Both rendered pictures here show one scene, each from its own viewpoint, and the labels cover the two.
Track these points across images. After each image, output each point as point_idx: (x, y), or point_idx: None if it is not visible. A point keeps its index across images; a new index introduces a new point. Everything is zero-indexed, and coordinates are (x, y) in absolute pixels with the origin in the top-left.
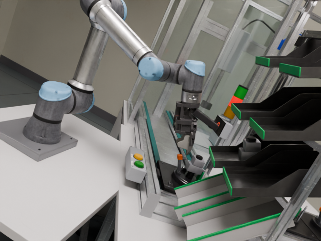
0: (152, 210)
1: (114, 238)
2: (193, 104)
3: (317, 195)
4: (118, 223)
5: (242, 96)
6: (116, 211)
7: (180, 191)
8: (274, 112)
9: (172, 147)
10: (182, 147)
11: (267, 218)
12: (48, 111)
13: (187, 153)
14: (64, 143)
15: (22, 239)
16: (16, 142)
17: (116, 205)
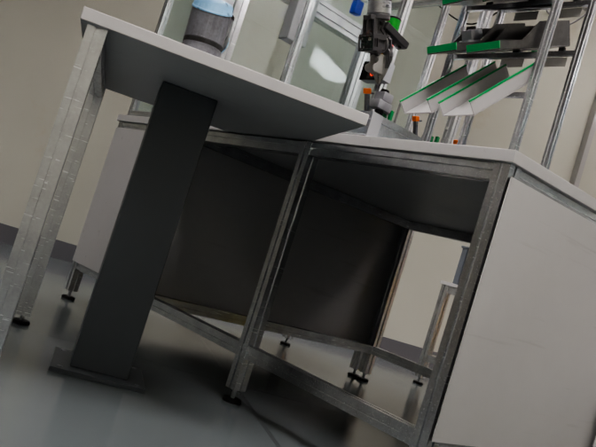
0: (375, 136)
1: (374, 145)
2: (387, 14)
3: (552, 45)
4: (364, 136)
5: (396, 29)
6: (340, 140)
7: (406, 103)
8: None
9: None
10: (377, 70)
11: (525, 68)
12: (218, 31)
13: (381, 79)
14: None
15: (340, 107)
16: None
17: (332, 140)
